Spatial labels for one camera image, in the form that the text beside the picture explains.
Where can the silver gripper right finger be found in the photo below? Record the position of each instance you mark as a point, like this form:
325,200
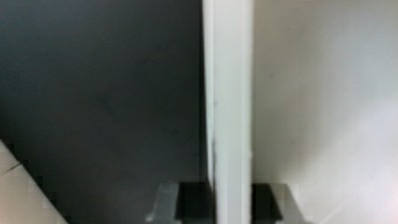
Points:
274,205

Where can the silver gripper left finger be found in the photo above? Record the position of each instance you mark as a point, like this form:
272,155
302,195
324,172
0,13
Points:
183,204

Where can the white square table top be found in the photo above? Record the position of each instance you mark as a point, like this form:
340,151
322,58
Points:
300,57

